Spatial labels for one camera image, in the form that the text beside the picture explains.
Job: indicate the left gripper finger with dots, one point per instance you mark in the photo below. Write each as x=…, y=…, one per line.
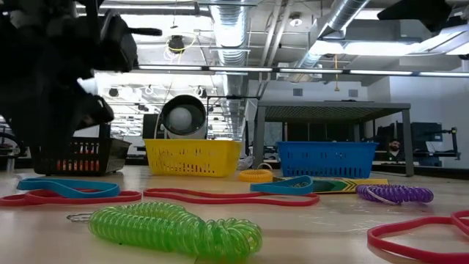
x=47, y=139

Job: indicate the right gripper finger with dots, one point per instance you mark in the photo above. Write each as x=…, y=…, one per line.
x=410, y=12

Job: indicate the blue rubber band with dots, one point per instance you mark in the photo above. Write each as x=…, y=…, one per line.
x=278, y=190
x=73, y=188

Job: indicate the red rubber band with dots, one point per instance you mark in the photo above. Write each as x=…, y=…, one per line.
x=138, y=196
x=371, y=235
x=220, y=200

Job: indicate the yellow green crayon box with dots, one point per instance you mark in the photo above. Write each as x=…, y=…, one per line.
x=348, y=185

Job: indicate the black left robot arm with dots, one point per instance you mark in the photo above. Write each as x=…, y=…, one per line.
x=55, y=36

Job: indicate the black desk monitor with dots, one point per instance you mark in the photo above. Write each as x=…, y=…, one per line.
x=427, y=133

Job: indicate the black plastic basket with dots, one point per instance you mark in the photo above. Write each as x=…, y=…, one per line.
x=113, y=154

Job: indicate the black box behind lamp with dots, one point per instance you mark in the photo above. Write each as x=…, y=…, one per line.
x=150, y=126

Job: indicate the grey perforated metal shelf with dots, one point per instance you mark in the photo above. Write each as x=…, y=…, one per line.
x=329, y=105

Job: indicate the person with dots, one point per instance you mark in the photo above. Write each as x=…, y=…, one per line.
x=394, y=147

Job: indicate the white cylinder spot lamp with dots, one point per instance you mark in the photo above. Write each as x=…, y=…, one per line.
x=183, y=119

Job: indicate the black ceiling fixture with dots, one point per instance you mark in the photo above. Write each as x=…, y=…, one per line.
x=176, y=43

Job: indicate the yellow plastic basket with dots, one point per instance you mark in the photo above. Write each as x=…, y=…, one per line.
x=190, y=157

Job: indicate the blue plastic basket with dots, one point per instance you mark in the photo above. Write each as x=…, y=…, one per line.
x=326, y=159

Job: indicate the long ceiling light strip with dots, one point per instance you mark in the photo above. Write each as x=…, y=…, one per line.
x=238, y=69

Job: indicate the silver slanted ceiling duct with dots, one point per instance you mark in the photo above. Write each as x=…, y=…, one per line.
x=311, y=58

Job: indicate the silver ribbed ceiling duct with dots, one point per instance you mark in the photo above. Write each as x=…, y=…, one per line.
x=231, y=36

